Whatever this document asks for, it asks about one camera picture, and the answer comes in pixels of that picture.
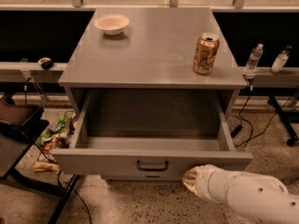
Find grey top drawer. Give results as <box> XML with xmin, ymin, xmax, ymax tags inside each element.
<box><xmin>52</xmin><ymin>89</ymin><xmax>252</xmax><ymax>181</ymax></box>

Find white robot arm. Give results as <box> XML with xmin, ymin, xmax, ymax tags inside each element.
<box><xmin>182</xmin><ymin>164</ymin><xmax>299</xmax><ymax>224</ymax></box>

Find grey drawer cabinet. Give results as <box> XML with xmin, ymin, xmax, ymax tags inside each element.
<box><xmin>57</xmin><ymin>7</ymin><xmax>248</xmax><ymax>182</ymax></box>

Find black rolling stand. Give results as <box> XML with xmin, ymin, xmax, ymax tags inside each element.
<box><xmin>268</xmin><ymin>93</ymin><xmax>299</xmax><ymax>147</ymax></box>

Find green snack bag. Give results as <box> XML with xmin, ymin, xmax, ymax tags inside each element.
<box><xmin>36</xmin><ymin>110</ymin><xmax>75</xmax><ymax>146</ymax></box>

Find gold soda can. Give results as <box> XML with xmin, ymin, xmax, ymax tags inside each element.
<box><xmin>193</xmin><ymin>33</ymin><xmax>220</xmax><ymax>75</ymax></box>

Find clear water bottle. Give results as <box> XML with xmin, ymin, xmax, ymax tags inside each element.
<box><xmin>269</xmin><ymin>46</ymin><xmax>292</xmax><ymax>75</ymax></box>
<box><xmin>244</xmin><ymin>44</ymin><xmax>263</xmax><ymax>74</ymax></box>

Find brown chip bag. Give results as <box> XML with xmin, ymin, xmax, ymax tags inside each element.
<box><xmin>33</xmin><ymin>134</ymin><xmax>68</xmax><ymax>175</ymax></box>

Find white paper bowl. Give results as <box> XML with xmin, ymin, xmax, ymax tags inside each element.
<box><xmin>93</xmin><ymin>14</ymin><xmax>130</xmax><ymax>35</ymax></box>

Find black bin on stand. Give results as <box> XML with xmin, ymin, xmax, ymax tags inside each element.
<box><xmin>0</xmin><ymin>95</ymin><xmax>49</xmax><ymax>179</ymax></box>

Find black yellow tape measure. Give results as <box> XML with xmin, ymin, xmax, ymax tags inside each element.
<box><xmin>38</xmin><ymin>57</ymin><xmax>53</xmax><ymax>70</ymax></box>

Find black power cable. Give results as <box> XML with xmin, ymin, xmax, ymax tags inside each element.
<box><xmin>230</xmin><ymin>84</ymin><xmax>299</xmax><ymax>148</ymax></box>

